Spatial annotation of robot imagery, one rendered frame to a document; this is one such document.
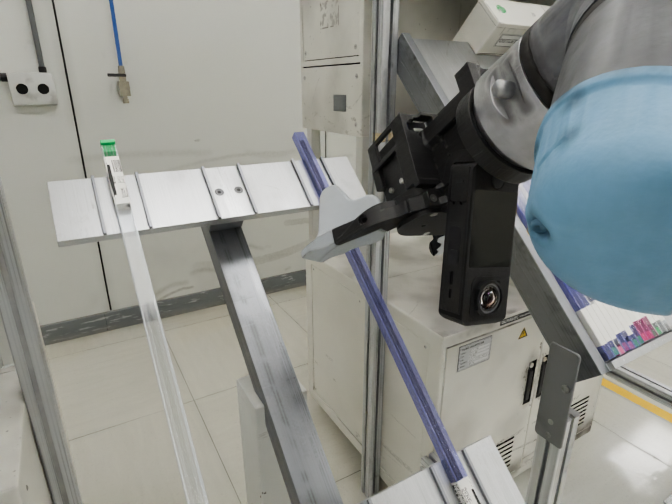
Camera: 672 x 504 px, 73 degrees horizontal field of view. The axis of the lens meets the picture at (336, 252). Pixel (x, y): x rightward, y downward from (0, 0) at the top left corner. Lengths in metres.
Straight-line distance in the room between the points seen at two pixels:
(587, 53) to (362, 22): 0.96
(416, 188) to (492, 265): 0.08
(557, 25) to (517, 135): 0.06
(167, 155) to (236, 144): 0.34
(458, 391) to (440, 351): 0.14
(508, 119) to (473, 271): 0.10
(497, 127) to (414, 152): 0.08
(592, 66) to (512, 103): 0.11
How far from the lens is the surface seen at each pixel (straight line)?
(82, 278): 2.40
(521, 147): 0.29
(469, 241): 0.32
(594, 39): 0.20
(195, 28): 2.35
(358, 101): 1.13
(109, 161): 0.52
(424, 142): 0.36
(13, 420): 0.92
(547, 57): 0.27
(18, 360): 0.91
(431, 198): 0.34
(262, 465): 0.54
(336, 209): 0.39
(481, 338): 1.09
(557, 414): 0.81
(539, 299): 0.81
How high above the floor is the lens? 1.11
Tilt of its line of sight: 20 degrees down
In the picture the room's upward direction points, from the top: straight up
